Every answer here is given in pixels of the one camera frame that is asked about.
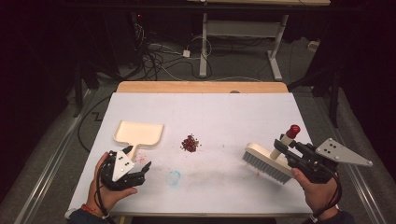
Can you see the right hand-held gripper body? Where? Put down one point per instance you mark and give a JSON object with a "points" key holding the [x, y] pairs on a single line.
{"points": [[320, 169]]}

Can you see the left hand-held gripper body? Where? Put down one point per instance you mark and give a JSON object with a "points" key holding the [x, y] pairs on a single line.
{"points": [[109, 174]]}

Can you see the cream plastic dustpan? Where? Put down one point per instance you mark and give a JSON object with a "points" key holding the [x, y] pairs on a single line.
{"points": [[138, 133]]}

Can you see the pile of red crumbs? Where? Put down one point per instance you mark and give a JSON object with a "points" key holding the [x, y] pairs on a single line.
{"points": [[190, 144]]}

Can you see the person's left hand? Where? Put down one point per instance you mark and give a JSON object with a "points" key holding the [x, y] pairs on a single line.
{"points": [[104, 197]]}

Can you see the person's right hand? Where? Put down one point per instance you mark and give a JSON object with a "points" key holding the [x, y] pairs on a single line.
{"points": [[319, 194]]}

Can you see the red wristband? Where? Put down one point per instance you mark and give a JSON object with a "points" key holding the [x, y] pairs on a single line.
{"points": [[90, 210]]}

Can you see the black stand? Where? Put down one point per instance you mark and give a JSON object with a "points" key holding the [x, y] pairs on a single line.
{"points": [[334, 99], [78, 93]]}

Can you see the white board table cover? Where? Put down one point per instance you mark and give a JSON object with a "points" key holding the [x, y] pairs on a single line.
{"points": [[202, 118]]}

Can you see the dark table grommet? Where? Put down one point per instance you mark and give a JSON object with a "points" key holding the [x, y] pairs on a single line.
{"points": [[234, 91]]}

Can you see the wooden table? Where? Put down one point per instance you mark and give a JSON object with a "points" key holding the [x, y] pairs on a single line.
{"points": [[199, 87]]}

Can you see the white box on floor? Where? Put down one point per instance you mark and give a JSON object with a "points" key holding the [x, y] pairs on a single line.
{"points": [[313, 45]]}

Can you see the white power adapter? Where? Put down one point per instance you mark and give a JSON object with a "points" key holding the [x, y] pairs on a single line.
{"points": [[186, 53]]}

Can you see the white metal-legged desk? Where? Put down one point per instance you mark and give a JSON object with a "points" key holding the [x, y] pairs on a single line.
{"points": [[243, 28]]}

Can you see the metal floor rail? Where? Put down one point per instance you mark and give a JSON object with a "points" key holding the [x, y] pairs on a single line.
{"points": [[358, 180], [46, 174]]}

